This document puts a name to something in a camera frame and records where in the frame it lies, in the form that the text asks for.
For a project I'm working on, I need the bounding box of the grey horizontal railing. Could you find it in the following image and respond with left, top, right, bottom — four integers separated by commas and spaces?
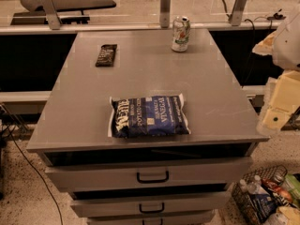
0, 21, 281, 36

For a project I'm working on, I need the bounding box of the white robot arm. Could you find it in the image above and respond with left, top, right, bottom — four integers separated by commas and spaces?
252, 4, 300, 136

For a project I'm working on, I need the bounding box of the middle grey drawer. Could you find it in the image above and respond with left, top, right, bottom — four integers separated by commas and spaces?
70, 191, 231, 218

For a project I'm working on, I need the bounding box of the red snack package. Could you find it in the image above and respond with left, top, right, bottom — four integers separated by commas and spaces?
262, 178, 293, 203

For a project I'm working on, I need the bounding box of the wire basket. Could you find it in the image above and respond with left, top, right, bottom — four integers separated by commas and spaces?
232, 165, 287, 225

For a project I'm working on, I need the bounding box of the grey drawer cabinet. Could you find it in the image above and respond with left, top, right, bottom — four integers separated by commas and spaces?
28, 29, 262, 225

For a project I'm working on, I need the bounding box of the top grey drawer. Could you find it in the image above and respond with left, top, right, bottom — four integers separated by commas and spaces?
46, 157, 252, 192

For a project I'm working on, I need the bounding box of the right metal bracket post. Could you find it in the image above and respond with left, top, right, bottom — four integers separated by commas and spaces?
229, 0, 247, 26

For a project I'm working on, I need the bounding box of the bottom grey drawer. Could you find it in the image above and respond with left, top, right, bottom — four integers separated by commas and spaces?
87, 210, 215, 225

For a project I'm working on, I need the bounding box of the white green soda can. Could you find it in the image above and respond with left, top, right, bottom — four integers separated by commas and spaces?
172, 16, 190, 53

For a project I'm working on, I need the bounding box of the blue potato chip bag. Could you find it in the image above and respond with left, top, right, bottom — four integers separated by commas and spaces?
108, 94, 190, 138

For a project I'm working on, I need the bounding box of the clear water bottle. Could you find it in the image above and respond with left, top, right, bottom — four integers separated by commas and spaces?
247, 175, 266, 194

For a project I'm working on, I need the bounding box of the dark chocolate rxbar wrapper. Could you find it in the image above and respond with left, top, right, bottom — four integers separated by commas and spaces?
96, 44, 117, 67

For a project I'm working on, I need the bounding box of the left metal bracket post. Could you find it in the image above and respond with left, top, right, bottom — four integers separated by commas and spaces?
38, 0, 61, 30

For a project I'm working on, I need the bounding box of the black cable at railing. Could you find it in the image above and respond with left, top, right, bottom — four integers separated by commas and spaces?
218, 0, 287, 86

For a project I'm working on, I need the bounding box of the grey drawer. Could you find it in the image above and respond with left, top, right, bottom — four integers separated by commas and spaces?
87, 210, 215, 225
46, 157, 252, 192
70, 191, 231, 218

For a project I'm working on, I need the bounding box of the black floor cable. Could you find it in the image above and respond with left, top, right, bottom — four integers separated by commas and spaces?
0, 103, 65, 225

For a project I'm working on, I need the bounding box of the metal bracket post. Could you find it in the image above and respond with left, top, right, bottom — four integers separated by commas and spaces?
38, 0, 61, 30
159, 0, 171, 28
229, 0, 247, 26

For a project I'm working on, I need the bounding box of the middle metal bracket post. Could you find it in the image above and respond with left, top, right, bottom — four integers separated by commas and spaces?
159, 0, 171, 28

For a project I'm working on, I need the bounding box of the blue snack bag in basket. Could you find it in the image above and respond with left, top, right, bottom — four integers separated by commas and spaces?
249, 194, 278, 222

